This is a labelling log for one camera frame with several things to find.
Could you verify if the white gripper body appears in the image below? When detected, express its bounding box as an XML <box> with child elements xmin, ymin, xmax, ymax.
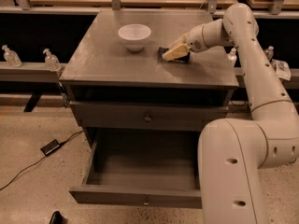
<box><xmin>186</xmin><ymin>25</ymin><xmax>210</xmax><ymax>52</ymax></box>

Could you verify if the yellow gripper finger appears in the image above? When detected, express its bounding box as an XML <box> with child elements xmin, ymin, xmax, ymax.
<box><xmin>163</xmin><ymin>46</ymin><xmax>190</xmax><ymax>62</ymax></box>
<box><xmin>169</xmin><ymin>34</ymin><xmax>188</xmax><ymax>49</ymax></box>

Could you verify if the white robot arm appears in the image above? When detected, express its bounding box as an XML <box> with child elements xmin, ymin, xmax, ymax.
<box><xmin>159</xmin><ymin>3</ymin><xmax>299</xmax><ymax>224</ymax></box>

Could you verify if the grey wooden drawer cabinet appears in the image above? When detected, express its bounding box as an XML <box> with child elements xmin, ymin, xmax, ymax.
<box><xmin>60</xmin><ymin>9</ymin><xmax>238</xmax><ymax>141</ymax></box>

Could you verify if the closed grey top drawer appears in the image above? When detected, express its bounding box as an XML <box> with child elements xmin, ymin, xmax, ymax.
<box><xmin>70</xmin><ymin>102</ymin><xmax>228</xmax><ymax>132</ymax></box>

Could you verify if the open grey middle drawer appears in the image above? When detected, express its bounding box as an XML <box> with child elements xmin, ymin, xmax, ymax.
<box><xmin>69</xmin><ymin>129</ymin><xmax>201</xmax><ymax>209</ymax></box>

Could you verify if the clear pump bottle right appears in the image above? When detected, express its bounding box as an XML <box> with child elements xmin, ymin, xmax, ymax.
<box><xmin>227</xmin><ymin>48</ymin><xmax>237</xmax><ymax>66</ymax></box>

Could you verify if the clear pump bottle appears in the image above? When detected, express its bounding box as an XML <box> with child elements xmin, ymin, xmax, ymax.
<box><xmin>43</xmin><ymin>49</ymin><xmax>62</xmax><ymax>72</ymax></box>
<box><xmin>227</xmin><ymin>48</ymin><xmax>237</xmax><ymax>66</ymax></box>
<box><xmin>2</xmin><ymin>45</ymin><xmax>22</xmax><ymax>67</ymax></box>

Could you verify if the white ceramic bowl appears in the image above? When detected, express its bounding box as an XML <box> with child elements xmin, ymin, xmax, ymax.
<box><xmin>118</xmin><ymin>23</ymin><xmax>151</xmax><ymax>51</ymax></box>

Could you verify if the clear plastic water bottle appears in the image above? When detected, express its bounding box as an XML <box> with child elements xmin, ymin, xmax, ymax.
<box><xmin>264</xmin><ymin>46</ymin><xmax>274</xmax><ymax>61</ymax></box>

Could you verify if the crumpled white packet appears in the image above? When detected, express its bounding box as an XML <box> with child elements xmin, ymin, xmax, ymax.
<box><xmin>272</xmin><ymin>59</ymin><xmax>292</xmax><ymax>81</ymax></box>

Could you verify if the black power adapter brick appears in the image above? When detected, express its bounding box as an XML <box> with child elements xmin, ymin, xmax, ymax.
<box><xmin>40</xmin><ymin>139</ymin><xmax>60</xmax><ymax>157</ymax></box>

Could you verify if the clear pump bottle far left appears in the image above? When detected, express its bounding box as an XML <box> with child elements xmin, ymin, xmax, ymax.
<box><xmin>2</xmin><ymin>45</ymin><xmax>22</xmax><ymax>67</ymax></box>

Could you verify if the black object floor bottom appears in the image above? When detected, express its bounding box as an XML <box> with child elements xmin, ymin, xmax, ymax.
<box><xmin>50</xmin><ymin>211</ymin><xmax>63</xmax><ymax>224</ymax></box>

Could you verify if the black adapter cable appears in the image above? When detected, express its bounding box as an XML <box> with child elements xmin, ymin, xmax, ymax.
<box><xmin>0</xmin><ymin>130</ymin><xmax>84</xmax><ymax>192</ymax></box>

